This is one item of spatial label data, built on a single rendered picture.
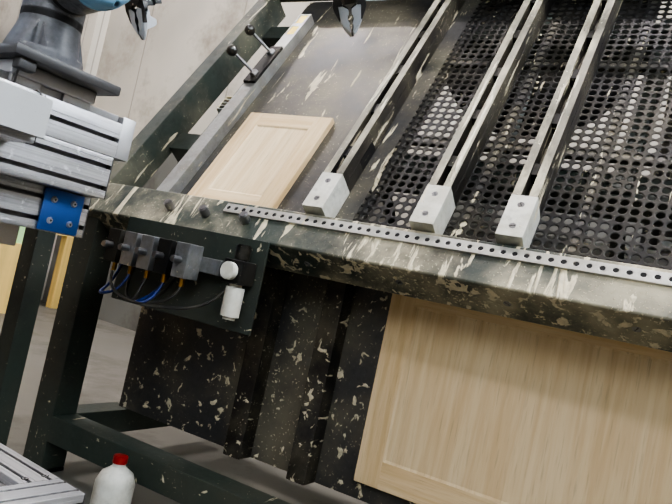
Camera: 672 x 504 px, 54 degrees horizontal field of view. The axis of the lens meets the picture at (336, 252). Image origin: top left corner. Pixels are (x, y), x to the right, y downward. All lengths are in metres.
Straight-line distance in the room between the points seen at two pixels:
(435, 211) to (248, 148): 0.73
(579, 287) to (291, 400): 0.90
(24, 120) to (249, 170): 0.89
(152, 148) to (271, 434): 1.01
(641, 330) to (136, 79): 5.73
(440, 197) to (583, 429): 0.62
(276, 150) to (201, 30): 4.23
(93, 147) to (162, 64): 4.99
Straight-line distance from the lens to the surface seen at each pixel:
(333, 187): 1.71
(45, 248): 2.05
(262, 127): 2.14
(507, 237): 1.49
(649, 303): 1.39
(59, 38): 1.42
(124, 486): 1.83
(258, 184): 1.92
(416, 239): 1.54
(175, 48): 6.36
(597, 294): 1.40
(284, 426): 1.95
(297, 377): 1.92
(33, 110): 1.24
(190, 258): 1.70
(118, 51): 6.99
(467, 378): 1.69
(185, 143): 2.33
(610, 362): 1.63
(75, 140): 1.43
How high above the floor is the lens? 0.74
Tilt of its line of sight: 3 degrees up
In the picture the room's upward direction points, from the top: 12 degrees clockwise
